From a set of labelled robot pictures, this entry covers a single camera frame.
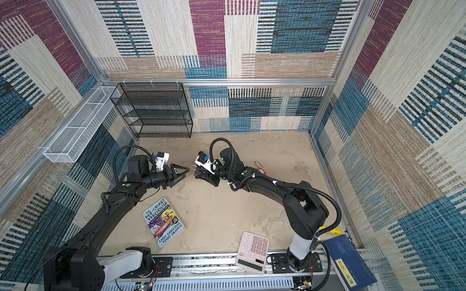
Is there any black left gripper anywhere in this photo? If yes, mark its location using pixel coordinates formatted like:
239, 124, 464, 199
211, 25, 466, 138
142, 164, 189, 190

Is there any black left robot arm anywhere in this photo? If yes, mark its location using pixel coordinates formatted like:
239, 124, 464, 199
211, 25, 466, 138
43, 155, 189, 291

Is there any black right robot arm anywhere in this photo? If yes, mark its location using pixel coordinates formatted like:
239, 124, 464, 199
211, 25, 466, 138
194, 148, 338, 272

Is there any purple treehouse book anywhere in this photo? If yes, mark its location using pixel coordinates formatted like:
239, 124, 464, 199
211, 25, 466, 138
142, 198, 186, 249

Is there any red padlock on right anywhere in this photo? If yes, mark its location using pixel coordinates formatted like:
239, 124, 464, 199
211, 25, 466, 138
254, 161, 266, 175

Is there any pink calculator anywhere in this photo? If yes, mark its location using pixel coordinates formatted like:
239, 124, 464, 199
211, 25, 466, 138
235, 232, 270, 274

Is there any small yellow object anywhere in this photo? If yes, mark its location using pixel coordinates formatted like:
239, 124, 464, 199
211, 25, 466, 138
319, 226, 342, 236

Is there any blue box with yellow label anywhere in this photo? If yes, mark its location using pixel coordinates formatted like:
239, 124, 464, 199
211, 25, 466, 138
324, 235, 377, 291

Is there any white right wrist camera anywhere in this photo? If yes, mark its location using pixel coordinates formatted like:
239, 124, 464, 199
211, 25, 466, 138
195, 151, 217, 174

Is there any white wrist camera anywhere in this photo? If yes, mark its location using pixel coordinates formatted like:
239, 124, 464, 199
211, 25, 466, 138
195, 151, 217, 174
153, 152, 169, 172

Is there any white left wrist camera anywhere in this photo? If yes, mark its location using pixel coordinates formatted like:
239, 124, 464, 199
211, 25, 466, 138
153, 152, 169, 172

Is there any black wire shelf rack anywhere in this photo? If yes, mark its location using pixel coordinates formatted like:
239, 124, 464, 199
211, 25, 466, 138
110, 82, 193, 138

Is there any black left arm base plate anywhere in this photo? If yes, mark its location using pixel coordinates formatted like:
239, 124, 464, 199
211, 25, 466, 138
120, 257, 174, 280

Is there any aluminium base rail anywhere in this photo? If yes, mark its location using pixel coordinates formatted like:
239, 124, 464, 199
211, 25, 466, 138
96, 251, 342, 291

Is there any white wire mesh basket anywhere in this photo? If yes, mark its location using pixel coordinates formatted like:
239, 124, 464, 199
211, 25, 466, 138
44, 86, 115, 163

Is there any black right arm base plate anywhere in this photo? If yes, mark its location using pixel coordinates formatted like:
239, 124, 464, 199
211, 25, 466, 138
267, 252, 323, 274

